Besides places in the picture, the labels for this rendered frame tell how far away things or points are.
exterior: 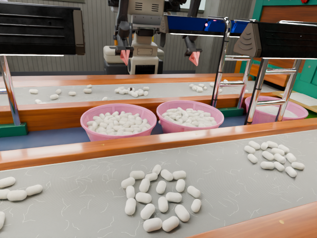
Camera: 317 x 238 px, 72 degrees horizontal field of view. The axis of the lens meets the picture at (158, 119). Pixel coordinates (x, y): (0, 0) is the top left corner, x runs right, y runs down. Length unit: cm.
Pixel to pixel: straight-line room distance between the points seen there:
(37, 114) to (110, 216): 56
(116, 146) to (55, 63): 361
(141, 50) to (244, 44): 131
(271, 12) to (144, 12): 85
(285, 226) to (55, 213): 45
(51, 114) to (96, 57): 328
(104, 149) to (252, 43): 45
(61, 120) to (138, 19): 105
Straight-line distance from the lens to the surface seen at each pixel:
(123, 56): 126
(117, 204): 51
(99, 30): 410
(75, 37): 40
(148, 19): 177
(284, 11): 161
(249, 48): 55
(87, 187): 56
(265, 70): 84
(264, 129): 88
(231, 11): 440
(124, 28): 128
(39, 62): 421
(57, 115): 93
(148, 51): 182
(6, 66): 87
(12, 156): 67
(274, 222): 52
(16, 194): 56
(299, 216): 56
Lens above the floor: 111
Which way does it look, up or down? 25 degrees down
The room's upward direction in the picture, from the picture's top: 4 degrees clockwise
